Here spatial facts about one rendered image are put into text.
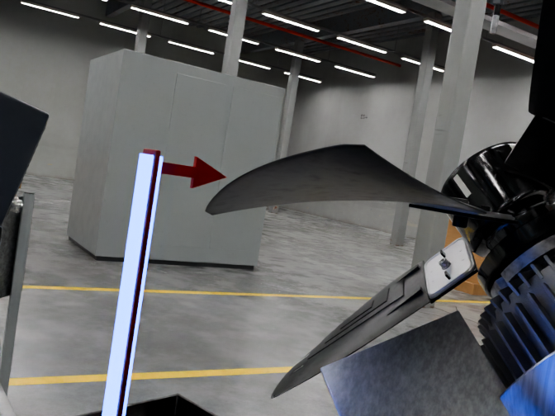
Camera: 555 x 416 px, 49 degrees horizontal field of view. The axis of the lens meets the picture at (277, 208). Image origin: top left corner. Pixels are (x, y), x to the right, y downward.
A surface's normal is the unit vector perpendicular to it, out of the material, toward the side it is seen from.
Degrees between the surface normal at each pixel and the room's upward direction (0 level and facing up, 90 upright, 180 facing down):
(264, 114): 90
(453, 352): 55
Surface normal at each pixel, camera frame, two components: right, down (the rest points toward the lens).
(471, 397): -0.19, -0.57
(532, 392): -0.87, -0.01
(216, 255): 0.51, 0.13
